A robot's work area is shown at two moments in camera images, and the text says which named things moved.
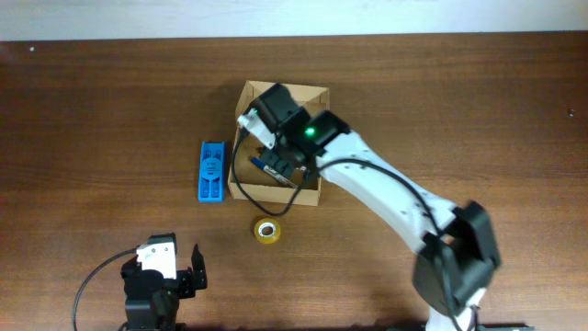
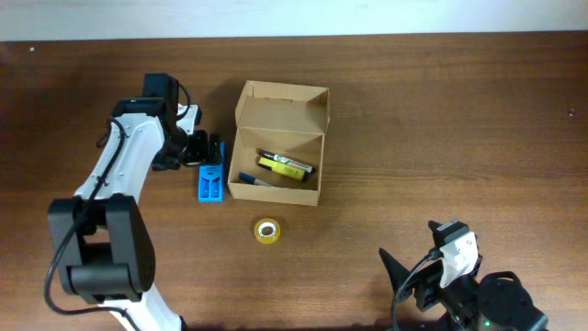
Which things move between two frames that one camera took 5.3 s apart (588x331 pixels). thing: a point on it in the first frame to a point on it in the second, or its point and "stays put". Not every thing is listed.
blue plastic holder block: x=212 y=172 stays put
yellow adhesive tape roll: x=267 y=231 stays put
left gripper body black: x=183 y=287 to x=185 y=148
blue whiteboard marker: x=261 y=165 to x=252 y=179
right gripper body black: x=277 y=155 to x=427 y=280
